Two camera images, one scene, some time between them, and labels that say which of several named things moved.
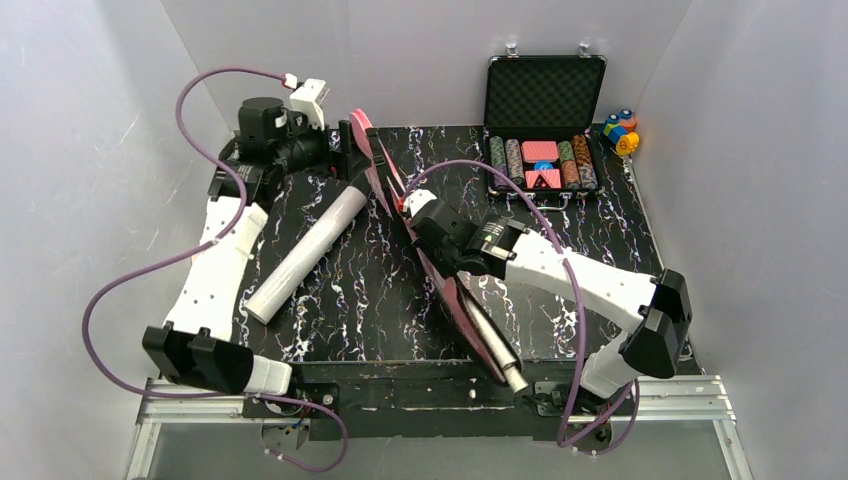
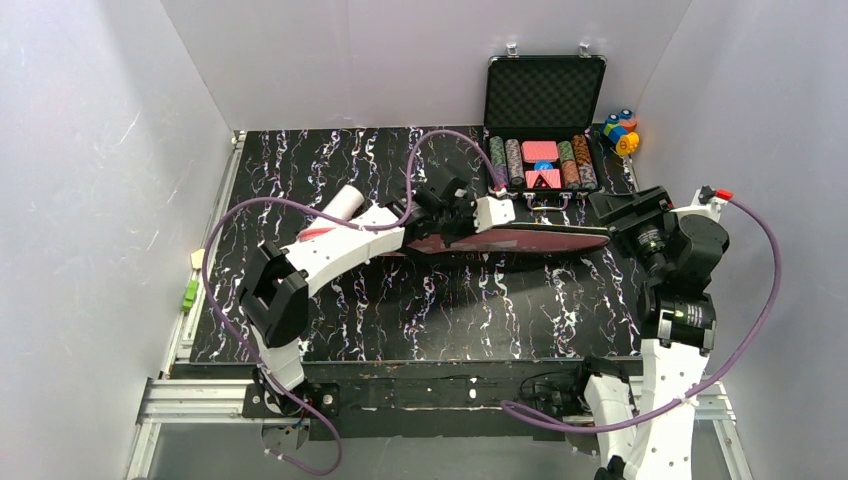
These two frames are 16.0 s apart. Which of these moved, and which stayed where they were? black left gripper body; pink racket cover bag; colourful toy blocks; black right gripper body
Moved: pink racket cover bag; black left gripper body; black right gripper body
Stayed: colourful toy blocks
